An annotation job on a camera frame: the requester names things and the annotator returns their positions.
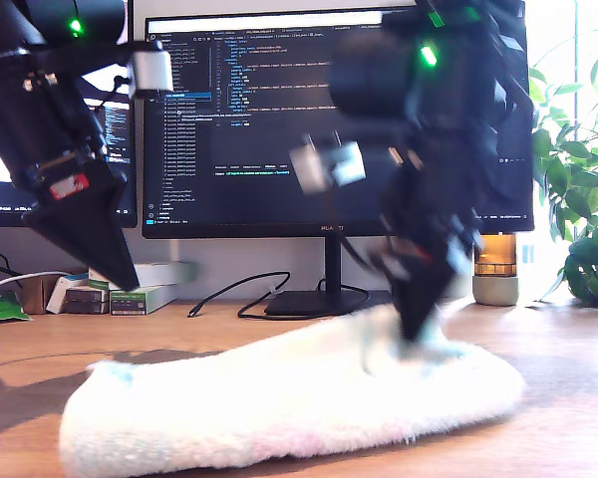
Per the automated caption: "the brown wooden block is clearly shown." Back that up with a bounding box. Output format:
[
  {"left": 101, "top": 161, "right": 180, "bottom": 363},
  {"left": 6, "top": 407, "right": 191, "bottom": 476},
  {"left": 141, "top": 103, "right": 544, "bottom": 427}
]
[{"left": 19, "top": 274, "right": 64, "bottom": 317}]

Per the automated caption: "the pale grey wrist camera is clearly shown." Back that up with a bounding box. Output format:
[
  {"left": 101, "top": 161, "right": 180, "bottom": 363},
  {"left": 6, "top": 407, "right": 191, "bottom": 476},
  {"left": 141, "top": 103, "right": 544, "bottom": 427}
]
[
  {"left": 0, "top": 42, "right": 174, "bottom": 101},
  {"left": 288, "top": 141, "right": 368, "bottom": 195}
]

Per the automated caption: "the green and white long box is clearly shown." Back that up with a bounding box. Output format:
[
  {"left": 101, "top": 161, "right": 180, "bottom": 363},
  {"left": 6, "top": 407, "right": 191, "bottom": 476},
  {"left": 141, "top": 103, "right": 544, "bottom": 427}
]
[{"left": 109, "top": 284, "right": 181, "bottom": 318}]

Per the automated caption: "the dark brown small box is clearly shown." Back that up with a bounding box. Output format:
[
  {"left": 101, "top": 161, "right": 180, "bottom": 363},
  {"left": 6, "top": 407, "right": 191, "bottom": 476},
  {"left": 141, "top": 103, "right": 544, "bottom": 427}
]
[{"left": 62, "top": 287, "right": 112, "bottom": 316}]

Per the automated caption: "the green leafy houseplant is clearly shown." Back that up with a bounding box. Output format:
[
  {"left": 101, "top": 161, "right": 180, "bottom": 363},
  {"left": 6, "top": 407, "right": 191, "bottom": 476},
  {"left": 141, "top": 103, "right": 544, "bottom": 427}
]
[{"left": 526, "top": 0, "right": 598, "bottom": 313}]

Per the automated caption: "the black monitor with terminal windows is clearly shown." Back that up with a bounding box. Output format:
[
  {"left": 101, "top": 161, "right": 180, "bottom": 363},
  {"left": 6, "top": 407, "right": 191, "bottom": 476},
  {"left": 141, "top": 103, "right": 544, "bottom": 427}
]
[{"left": 0, "top": 74, "right": 139, "bottom": 231}]

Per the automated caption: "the small white blue box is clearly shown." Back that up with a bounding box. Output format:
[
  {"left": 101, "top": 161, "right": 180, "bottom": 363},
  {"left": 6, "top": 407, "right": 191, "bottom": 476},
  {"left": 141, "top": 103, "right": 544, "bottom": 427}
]
[{"left": 45, "top": 276, "right": 92, "bottom": 316}]

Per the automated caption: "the black monitor stand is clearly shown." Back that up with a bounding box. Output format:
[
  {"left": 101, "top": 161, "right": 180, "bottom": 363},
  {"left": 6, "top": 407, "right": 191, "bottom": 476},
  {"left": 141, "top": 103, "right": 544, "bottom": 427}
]
[{"left": 264, "top": 236, "right": 396, "bottom": 318}]

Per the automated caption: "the black USB cable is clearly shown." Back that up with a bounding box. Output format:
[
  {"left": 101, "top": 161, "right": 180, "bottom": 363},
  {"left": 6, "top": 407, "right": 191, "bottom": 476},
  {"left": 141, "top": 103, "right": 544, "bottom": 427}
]
[{"left": 186, "top": 271, "right": 293, "bottom": 321}]

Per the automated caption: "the pastel checked fluffy tea towel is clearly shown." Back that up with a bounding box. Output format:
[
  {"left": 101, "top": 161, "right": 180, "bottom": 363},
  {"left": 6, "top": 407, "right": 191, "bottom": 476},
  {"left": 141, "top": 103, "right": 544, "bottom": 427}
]
[{"left": 58, "top": 298, "right": 527, "bottom": 477}]

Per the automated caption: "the amber glass lamp grey base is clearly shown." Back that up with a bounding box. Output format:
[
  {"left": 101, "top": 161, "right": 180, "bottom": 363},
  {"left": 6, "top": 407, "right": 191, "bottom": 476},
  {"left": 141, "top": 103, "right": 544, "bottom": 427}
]
[{"left": 471, "top": 234, "right": 521, "bottom": 308}]

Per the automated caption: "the green plastic packet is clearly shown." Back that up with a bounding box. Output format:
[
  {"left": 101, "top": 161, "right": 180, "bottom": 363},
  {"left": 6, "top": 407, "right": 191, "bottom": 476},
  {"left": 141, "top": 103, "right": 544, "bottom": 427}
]
[{"left": 0, "top": 291, "right": 34, "bottom": 325}]

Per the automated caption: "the white cable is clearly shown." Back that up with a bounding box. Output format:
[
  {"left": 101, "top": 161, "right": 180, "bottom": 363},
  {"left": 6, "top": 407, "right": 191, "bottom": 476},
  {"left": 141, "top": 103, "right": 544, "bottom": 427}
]
[{"left": 0, "top": 271, "right": 70, "bottom": 299}]

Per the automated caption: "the black Huawei monitor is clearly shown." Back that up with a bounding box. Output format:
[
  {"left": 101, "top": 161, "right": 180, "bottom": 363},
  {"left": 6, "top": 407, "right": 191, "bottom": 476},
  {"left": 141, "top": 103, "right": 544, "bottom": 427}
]
[{"left": 142, "top": 3, "right": 535, "bottom": 240}]

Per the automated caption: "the thin black looped cable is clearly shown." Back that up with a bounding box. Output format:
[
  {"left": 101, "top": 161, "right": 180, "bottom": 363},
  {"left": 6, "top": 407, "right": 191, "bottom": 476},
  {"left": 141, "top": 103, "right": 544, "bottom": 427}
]
[{"left": 316, "top": 277, "right": 371, "bottom": 304}]

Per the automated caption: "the black camera cable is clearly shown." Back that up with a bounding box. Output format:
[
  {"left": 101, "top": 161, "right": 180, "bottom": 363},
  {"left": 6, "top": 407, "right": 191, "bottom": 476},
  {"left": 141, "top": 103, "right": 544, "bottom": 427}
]
[{"left": 326, "top": 191, "right": 380, "bottom": 273}]

